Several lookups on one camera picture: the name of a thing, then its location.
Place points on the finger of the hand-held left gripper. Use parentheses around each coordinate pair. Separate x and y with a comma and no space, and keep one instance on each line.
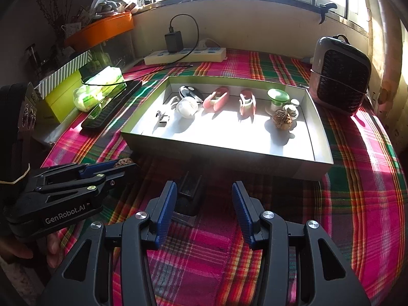
(102,167)
(121,173)

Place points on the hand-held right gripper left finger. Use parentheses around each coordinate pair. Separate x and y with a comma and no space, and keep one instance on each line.
(165,213)

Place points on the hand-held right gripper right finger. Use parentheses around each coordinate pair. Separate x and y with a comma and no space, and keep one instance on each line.
(242,215)

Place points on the brown walnut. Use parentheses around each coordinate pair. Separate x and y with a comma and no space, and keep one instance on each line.
(282,119)
(122,162)

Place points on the black rectangular device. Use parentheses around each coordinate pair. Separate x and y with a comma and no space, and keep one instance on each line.
(189,194)

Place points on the white cardboard box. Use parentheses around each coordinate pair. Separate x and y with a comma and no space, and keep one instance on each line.
(223,134)

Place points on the white round cap gadget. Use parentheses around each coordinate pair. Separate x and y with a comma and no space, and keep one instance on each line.
(186,108)

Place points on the black round disc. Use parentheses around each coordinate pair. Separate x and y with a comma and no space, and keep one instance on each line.
(189,91)

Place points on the pink plastic clip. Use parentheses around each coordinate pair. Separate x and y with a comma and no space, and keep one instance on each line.
(216,100)
(247,105)

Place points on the grey knob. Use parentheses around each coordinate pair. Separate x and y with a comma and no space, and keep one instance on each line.
(291,108)

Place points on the person's left hand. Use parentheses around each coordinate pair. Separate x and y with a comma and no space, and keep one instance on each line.
(52,248)

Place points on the black flat tray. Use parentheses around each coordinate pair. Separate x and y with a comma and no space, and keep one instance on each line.
(108,114)

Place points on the green tissue pack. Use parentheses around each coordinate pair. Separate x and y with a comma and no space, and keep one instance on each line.
(98,89)

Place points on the green box with striped lid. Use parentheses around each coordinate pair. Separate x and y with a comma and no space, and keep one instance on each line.
(60,98)

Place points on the plaid blanket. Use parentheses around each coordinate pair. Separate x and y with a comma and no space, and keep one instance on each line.
(350,181)

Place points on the glass tank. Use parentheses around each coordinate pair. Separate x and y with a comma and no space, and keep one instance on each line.
(121,47)

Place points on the dark glass pot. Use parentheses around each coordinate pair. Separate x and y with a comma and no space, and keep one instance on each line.
(32,57)

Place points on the orange plastic basin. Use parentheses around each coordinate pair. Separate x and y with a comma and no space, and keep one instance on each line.
(105,28)

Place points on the white power strip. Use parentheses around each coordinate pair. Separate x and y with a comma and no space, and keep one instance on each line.
(207,55)

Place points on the dried branches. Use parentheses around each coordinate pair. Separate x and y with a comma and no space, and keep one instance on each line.
(51,9)

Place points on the grey portable heater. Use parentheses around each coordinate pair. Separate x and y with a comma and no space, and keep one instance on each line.
(341,76)

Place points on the heart-print curtain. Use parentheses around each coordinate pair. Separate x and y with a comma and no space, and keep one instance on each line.
(389,70)

